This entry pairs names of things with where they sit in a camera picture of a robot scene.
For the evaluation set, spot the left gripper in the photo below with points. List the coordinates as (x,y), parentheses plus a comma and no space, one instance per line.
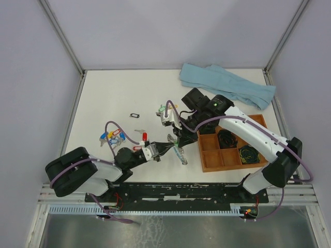
(162,148)

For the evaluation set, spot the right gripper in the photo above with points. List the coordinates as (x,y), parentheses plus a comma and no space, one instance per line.
(184,138)

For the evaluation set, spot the large keyring holder blue handle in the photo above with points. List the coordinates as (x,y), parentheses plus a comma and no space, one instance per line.
(179,151)

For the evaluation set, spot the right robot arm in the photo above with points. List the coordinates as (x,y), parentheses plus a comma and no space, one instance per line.
(283,155)

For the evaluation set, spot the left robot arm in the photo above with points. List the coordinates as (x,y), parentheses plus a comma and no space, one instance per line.
(79,171)

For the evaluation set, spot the rolled dark tie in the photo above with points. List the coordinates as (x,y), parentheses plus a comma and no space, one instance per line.
(207,129)

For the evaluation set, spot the green yellow tag key bunch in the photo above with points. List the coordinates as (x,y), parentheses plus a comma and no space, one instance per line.
(164,107)

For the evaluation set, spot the wooden compartment tray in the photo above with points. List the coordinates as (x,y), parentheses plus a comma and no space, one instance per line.
(214,159)

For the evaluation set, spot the rolled orange-dotted tie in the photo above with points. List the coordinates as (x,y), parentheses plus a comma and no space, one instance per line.
(226,139)

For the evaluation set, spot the black tag key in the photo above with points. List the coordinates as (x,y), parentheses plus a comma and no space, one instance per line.
(134,115)

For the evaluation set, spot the coloured tag key bunch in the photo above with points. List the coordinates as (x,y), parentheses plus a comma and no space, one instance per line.
(114,138)

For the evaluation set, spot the light blue cloth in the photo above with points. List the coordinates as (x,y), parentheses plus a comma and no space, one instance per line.
(219,81)

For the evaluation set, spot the rolled blue-yellow tie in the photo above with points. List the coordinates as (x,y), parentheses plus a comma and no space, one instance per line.
(249,155)

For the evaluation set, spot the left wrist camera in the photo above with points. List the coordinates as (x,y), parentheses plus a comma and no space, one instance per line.
(150,150)

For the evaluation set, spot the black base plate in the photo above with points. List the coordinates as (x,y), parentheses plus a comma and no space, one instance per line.
(223,193)

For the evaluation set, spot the grey cable duct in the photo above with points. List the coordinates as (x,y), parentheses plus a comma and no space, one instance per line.
(95,210)

